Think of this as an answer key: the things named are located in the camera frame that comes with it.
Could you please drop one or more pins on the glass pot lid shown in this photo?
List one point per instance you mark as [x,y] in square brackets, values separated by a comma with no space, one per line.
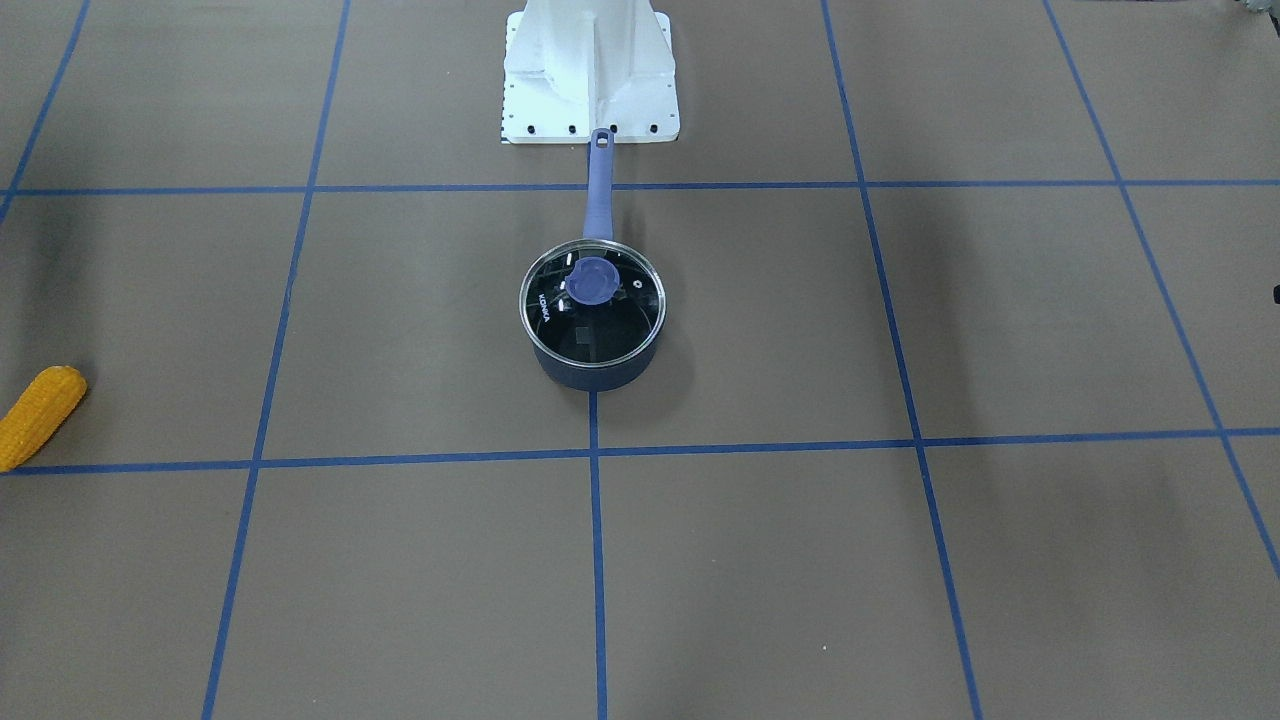
[592,304]

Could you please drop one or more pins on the yellow corn cob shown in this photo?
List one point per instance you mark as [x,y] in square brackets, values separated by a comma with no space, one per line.
[39,412]

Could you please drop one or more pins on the dark blue saucepan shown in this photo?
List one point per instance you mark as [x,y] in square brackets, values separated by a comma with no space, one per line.
[598,223]

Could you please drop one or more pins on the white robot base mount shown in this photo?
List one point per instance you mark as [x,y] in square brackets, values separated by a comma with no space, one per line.
[572,67]

